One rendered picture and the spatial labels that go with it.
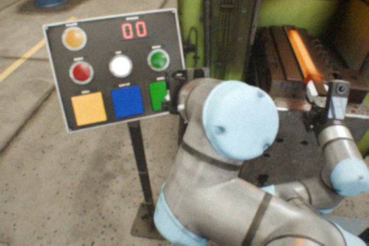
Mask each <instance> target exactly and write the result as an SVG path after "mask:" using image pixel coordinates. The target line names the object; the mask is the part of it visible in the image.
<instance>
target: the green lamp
mask: <svg viewBox="0 0 369 246"><path fill-rule="evenodd" d="M150 62H151V64H152V66H153V67H155V68H157V69H161V68H163V67H164V66H165V65H166V62H167V58H166V56H165V54H164V53H162V52H160V51H157V52H155V53H153V54H152V56H151V59H150Z"/></svg>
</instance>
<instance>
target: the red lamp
mask: <svg viewBox="0 0 369 246"><path fill-rule="evenodd" d="M90 75H91V72H90V69H89V68H88V67H87V66H86V65H83V64H78V65H76V66H75V67H74V69H73V71H72V76H73V77H74V79H75V80H77V81H80V82H84V81H87V80H88V79H89V78H90Z"/></svg>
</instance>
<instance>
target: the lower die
mask: <svg viewBox="0 0 369 246"><path fill-rule="evenodd" d="M287 26H289V25H288V24H284V25H283V26H270V28H267V29H268V30H269V33H270V37H271V42H272V43H273V48H274V50H275V53H274V54H276V56H277V58H276V61H278V63H279V64H278V67H277V68H275V67H276V62H274V61H272V62H270V63H269V64H268V71H267V74H266V76H267V77H266V80H267V84H268V91H269V95H270V96H273V97H280V98H295V99H303V100H305V95H306V89H307V86H308V85H307V84H305V80H306V77H307V75H306V72H305V70H304V67H303V65H302V63H301V60H300V57H299V56H298V53H297V51H296V48H295V46H294V43H293V41H292V39H291V36H290V34H289V31H288V29H287ZM290 27H294V29H295V31H297V34H298V36H299V38H300V40H301V41H302V43H303V45H304V47H305V49H306V51H307V53H308V55H309V57H310V59H311V61H312V63H313V65H314V67H315V69H316V70H317V72H318V74H322V75H323V79H322V82H323V83H324V84H325V85H326V86H328V85H329V81H330V80H334V78H333V77H332V75H330V76H328V74H329V73H330V71H329V69H328V68H326V69H324V67H325V66H326V63H325V61H324V60H323V61H322V62H320V60H321V59H322V56H321V55H320V54H319V55H317V53H318V52H319V51H318V49H317V48H316V49H314V47H315V44H314V42H313V43H312V44H311V43H310V42H311V41H312V38H309V39H308V37H309V33H308V32H307V30H306V29H305V28H296V26H290ZM267 47H271V44H270V43H266V44H265V45H264V50H265V49H266V48H267ZM264 50H263V53H264ZM269 53H273V50H272V49H267V50H266V52H265V56H264V60H265V57H266V55H267V54H269ZM262 57H263V54H262ZM274 58H275V57H274V55H269V56H268V57H267V59H266V64H267V62H268V61H269V60H272V59H274ZM263 63H264V61H263ZM266 64H265V67H266ZM293 95H296V97H293Z"/></svg>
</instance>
